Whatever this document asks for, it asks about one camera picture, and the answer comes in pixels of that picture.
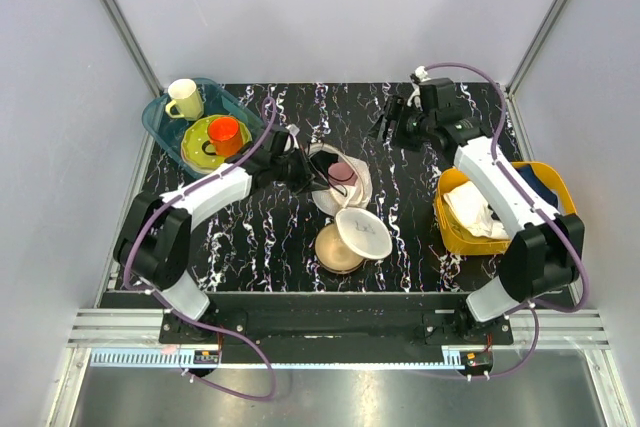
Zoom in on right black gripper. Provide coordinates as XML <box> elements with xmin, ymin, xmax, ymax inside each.
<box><xmin>364</xmin><ymin>96</ymin><xmax>433</xmax><ymax>154</ymax></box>

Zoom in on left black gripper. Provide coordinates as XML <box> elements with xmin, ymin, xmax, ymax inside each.
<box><xmin>270</xmin><ymin>145</ymin><xmax>330</xmax><ymax>195</ymax></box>

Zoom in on pink bra black straps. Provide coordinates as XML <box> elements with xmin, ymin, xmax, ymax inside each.
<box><xmin>327</xmin><ymin>160</ymin><xmax>359</xmax><ymax>198</ymax></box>

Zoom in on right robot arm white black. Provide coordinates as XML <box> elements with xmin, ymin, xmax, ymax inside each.
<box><xmin>370</xmin><ymin>78</ymin><xmax>586</xmax><ymax>344</ymax></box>

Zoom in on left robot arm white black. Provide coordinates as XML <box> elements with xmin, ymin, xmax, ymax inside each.
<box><xmin>113</xmin><ymin>128</ymin><xmax>338</xmax><ymax>343</ymax></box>

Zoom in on black marble pattern mat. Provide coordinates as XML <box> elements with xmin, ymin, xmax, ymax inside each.
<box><xmin>188</xmin><ymin>82</ymin><xmax>498</xmax><ymax>293</ymax></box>

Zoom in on orange cup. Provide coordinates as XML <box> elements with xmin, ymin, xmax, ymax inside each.
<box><xmin>202</xmin><ymin>116</ymin><xmax>244</xmax><ymax>158</ymax></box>

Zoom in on white cloth in basket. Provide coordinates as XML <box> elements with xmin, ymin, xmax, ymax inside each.
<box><xmin>442</xmin><ymin>181</ymin><xmax>509</xmax><ymax>240</ymax></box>

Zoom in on teal plastic bin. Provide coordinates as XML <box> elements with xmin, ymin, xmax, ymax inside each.
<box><xmin>142</xmin><ymin>78</ymin><xmax>265</xmax><ymax>178</ymax></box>

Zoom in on yellow-green plate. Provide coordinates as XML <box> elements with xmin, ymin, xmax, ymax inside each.
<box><xmin>181</xmin><ymin>115</ymin><xmax>252</xmax><ymax>175</ymax></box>

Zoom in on yellow plastic basket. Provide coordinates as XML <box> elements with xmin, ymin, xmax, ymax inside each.
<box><xmin>434</xmin><ymin>161</ymin><xmax>576</xmax><ymax>256</ymax></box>

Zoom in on navy blue garment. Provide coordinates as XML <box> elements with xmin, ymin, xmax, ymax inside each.
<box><xmin>516</xmin><ymin>164</ymin><xmax>558</xmax><ymax>208</ymax></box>

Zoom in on pale yellow mug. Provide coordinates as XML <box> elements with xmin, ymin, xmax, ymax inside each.
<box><xmin>165</xmin><ymin>79</ymin><xmax>204</xmax><ymax>121</ymax></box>

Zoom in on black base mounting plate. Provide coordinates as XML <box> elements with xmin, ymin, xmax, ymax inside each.
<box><xmin>139</xmin><ymin>291</ymin><xmax>515</xmax><ymax>353</ymax></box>

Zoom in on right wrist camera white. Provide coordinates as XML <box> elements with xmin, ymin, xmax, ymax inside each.
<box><xmin>408</xmin><ymin>66</ymin><xmax>430</xmax><ymax>109</ymax></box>

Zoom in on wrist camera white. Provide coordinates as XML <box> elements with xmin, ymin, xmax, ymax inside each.
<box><xmin>408</xmin><ymin>66</ymin><xmax>430</xmax><ymax>109</ymax></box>
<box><xmin>286</xmin><ymin>124</ymin><xmax>300</xmax><ymax>148</ymax></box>

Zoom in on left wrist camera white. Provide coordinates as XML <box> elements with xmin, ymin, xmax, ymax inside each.
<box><xmin>286</xmin><ymin>124</ymin><xmax>300</xmax><ymax>148</ymax></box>

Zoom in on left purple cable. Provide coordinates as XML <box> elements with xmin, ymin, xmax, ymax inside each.
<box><xmin>122</xmin><ymin>95</ymin><xmax>278</xmax><ymax>402</ymax></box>

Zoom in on purple cable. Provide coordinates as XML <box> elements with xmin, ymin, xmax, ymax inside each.
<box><xmin>122</xmin><ymin>95</ymin><xmax>278</xmax><ymax>402</ymax></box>
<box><xmin>424</xmin><ymin>62</ymin><xmax>595</xmax><ymax>381</ymax></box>

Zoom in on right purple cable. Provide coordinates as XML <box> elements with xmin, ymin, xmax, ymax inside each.
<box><xmin>424</xmin><ymin>62</ymin><xmax>595</xmax><ymax>381</ymax></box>

